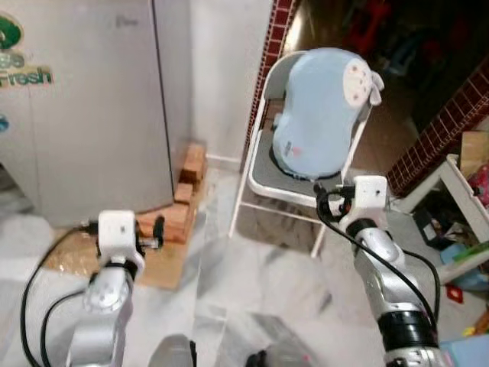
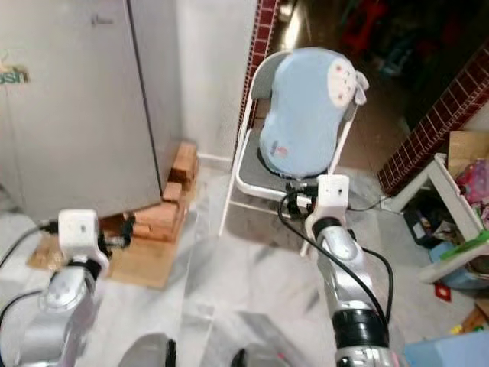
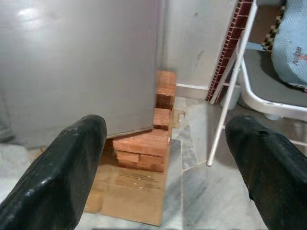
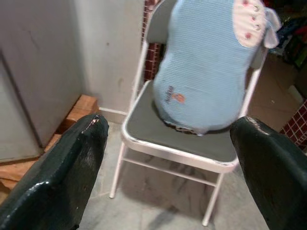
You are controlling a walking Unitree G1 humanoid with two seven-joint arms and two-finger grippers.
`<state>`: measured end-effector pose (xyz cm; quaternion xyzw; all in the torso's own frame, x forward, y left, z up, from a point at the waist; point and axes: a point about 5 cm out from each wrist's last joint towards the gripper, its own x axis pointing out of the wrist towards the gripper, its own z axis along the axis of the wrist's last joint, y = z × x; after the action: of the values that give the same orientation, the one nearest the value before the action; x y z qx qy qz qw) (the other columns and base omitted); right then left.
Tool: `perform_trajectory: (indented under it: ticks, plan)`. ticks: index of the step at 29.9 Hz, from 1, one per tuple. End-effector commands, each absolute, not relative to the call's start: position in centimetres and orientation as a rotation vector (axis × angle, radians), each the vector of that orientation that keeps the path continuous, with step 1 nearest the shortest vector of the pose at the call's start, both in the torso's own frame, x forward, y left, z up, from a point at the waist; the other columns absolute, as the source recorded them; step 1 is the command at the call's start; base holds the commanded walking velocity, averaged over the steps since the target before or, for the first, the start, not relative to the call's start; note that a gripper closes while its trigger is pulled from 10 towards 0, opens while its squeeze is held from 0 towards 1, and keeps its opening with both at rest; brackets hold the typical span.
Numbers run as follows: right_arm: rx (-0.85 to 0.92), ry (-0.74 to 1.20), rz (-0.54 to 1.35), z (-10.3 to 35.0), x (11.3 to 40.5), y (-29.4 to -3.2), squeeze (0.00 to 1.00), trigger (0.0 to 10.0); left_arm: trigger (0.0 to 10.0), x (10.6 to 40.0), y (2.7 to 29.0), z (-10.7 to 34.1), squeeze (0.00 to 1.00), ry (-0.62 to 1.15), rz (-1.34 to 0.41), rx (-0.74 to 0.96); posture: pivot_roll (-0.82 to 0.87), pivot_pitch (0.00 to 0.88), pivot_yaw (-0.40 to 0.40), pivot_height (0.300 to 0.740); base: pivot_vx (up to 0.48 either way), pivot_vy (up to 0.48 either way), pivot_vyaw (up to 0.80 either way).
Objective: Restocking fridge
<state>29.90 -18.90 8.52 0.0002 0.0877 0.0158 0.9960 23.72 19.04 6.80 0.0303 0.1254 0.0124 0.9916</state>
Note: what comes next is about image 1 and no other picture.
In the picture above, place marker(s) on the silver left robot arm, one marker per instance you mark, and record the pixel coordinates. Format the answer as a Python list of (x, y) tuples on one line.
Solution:
[(103, 306)]

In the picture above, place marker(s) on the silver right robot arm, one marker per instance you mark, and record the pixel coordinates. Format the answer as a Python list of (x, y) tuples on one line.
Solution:
[(390, 283)]

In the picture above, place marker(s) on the silver fridge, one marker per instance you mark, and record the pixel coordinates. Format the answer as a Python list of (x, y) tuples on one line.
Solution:
[(92, 115)]

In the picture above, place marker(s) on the wooden board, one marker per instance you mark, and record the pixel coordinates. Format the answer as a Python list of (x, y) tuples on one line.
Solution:
[(172, 267)]

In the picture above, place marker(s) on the stack of orange bricks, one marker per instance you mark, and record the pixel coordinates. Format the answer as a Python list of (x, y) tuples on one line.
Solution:
[(183, 206)]

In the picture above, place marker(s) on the white folding chair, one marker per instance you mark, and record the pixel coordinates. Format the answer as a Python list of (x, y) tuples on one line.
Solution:
[(263, 172)]

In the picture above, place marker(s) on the light blue baby bath seat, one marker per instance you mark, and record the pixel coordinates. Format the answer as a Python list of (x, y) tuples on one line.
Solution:
[(321, 115)]

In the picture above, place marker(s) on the black box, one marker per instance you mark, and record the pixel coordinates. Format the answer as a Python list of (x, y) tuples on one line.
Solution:
[(429, 227)]

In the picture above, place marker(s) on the white shelf rack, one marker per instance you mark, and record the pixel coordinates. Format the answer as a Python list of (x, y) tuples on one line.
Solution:
[(458, 187)]

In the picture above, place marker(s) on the grey left robot leg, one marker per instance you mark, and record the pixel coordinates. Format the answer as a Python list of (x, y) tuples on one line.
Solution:
[(172, 353)]

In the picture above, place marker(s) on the grey robot leg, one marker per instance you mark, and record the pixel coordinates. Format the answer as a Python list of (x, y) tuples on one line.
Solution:
[(172, 353), (279, 359)]

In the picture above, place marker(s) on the pink patterned item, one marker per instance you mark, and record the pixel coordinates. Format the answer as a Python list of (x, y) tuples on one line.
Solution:
[(481, 183)]

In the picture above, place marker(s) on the green plastic item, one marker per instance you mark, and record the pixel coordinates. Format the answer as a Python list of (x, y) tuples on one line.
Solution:
[(466, 252)]

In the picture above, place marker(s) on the small red block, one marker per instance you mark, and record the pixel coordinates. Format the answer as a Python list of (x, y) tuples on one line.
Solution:
[(454, 292)]

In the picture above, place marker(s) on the grey right robot leg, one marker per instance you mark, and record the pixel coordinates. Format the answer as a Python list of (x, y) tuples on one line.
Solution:
[(279, 359)]

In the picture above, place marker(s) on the red plastic chair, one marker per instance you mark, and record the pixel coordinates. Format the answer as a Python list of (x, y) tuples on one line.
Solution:
[(368, 23)]

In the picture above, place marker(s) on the light blue plastic box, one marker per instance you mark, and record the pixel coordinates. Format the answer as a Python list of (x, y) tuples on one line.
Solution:
[(466, 352)]

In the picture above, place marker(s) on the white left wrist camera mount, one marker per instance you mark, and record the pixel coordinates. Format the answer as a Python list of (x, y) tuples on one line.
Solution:
[(118, 233)]

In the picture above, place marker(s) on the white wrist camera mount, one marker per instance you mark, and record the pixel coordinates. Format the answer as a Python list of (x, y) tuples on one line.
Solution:
[(118, 233), (370, 199)]

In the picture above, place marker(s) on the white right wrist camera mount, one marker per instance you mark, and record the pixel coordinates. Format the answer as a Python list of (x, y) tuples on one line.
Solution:
[(370, 199)]

